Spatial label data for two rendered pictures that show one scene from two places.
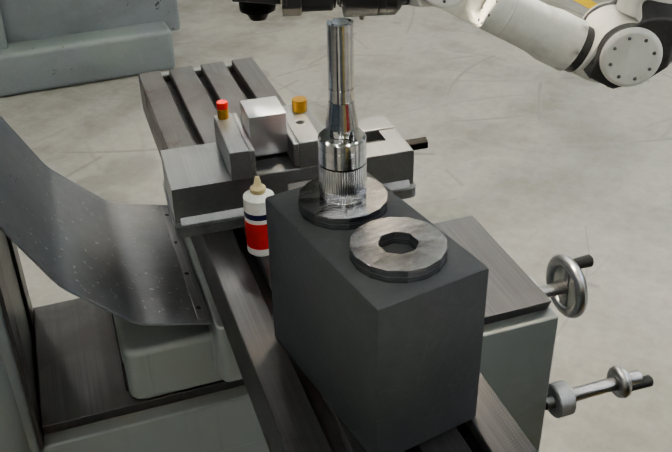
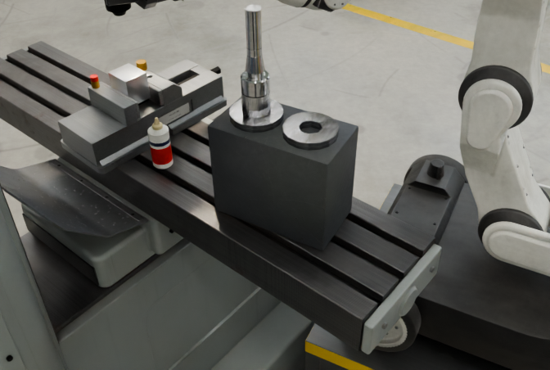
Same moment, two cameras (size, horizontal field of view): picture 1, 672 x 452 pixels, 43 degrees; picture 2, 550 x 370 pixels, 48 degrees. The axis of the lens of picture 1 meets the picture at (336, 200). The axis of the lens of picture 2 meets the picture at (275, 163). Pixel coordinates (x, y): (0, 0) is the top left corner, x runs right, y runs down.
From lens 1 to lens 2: 0.42 m
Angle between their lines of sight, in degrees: 26
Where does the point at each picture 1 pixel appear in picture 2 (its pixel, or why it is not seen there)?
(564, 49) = not seen: outside the picture
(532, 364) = not seen: hidden behind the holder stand
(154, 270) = (85, 202)
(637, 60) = not seen: outside the picture
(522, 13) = not seen: outside the picture
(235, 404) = (163, 267)
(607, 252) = not seen: hidden behind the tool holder
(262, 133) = (134, 90)
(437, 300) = (344, 151)
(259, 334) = (205, 211)
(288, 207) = (227, 127)
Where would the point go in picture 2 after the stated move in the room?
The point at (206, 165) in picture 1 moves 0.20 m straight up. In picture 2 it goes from (100, 121) to (79, 29)
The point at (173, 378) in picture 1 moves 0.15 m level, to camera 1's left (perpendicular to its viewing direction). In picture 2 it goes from (126, 265) to (52, 295)
